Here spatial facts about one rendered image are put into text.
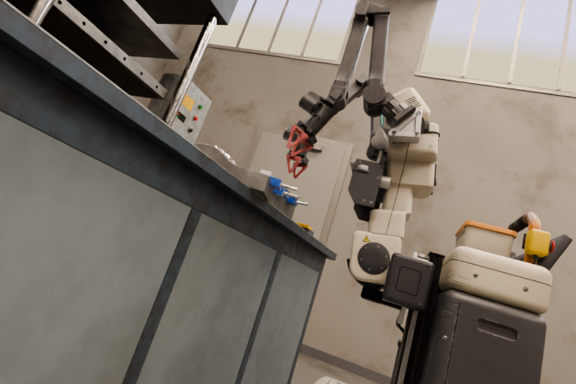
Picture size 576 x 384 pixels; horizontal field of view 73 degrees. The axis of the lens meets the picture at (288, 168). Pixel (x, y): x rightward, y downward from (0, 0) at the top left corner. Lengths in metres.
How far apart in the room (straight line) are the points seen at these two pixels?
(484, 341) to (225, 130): 4.04
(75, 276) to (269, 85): 4.23
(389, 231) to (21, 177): 1.03
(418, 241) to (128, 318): 3.32
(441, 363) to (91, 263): 0.87
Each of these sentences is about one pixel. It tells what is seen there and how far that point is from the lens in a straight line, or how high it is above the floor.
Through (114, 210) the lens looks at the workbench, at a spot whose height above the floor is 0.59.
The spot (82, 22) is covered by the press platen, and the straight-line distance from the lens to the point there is 1.86.
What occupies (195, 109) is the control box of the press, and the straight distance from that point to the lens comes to 2.42.
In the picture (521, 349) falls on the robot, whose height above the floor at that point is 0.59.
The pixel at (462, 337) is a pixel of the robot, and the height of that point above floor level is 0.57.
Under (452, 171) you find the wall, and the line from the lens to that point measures 4.26.
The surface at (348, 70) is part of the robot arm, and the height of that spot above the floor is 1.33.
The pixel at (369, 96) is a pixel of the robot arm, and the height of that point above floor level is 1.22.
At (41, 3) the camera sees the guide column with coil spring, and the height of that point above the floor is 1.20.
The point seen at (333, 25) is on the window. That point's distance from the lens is 5.23.
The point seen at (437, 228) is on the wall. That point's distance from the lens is 4.08.
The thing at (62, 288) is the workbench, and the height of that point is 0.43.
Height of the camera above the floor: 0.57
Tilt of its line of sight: 16 degrees up
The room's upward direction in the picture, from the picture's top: 18 degrees clockwise
